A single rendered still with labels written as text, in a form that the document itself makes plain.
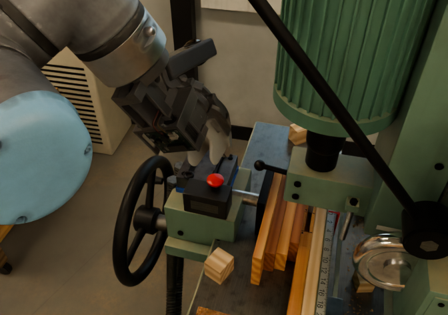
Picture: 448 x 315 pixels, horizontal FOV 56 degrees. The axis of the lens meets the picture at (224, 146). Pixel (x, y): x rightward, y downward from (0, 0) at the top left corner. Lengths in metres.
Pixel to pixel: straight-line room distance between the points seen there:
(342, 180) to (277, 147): 0.32
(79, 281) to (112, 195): 0.47
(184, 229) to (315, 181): 0.27
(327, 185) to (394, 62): 0.25
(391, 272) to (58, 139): 0.51
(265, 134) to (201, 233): 0.33
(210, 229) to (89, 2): 0.49
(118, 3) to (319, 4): 0.21
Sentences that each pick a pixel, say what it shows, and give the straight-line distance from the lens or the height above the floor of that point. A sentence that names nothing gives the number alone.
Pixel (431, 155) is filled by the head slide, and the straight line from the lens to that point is 0.60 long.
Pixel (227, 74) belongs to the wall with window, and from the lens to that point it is 2.15.
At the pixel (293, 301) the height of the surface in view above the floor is 0.94.
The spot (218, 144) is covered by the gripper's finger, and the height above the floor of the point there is 1.17.
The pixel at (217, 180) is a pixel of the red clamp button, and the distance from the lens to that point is 0.72.
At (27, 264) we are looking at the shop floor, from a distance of 2.02.
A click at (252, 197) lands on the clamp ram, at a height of 0.96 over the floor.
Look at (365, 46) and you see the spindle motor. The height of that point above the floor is 1.33.
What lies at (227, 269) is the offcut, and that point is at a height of 0.92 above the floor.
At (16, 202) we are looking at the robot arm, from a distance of 0.31.
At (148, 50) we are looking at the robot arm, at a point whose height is 1.33.
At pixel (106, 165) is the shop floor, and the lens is 2.31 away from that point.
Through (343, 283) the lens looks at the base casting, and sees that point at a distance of 0.90.
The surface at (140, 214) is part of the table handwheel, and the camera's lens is 0.93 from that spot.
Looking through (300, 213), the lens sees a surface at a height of 0.96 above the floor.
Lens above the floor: 1.55
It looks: 42 degrees down
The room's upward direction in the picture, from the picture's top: straight up
